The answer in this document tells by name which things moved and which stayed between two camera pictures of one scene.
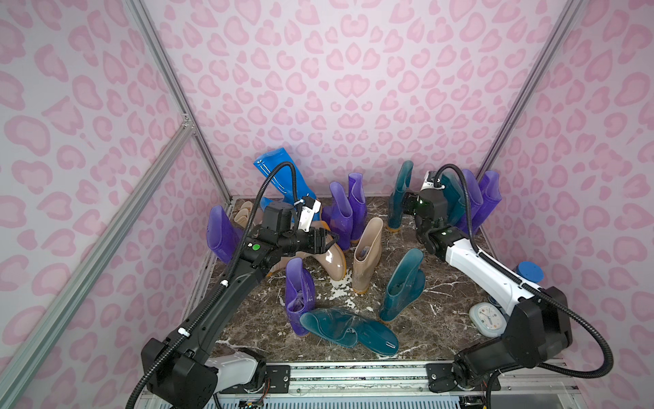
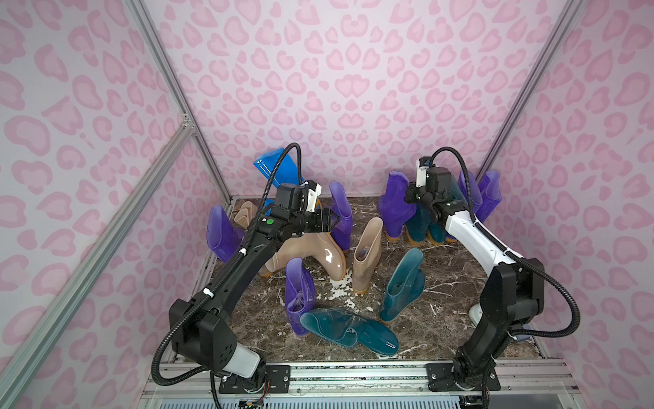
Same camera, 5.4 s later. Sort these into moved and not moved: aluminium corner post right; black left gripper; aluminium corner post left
Moved: black left gripper
Not moved: aluminium corner post right; aluminium corner post left
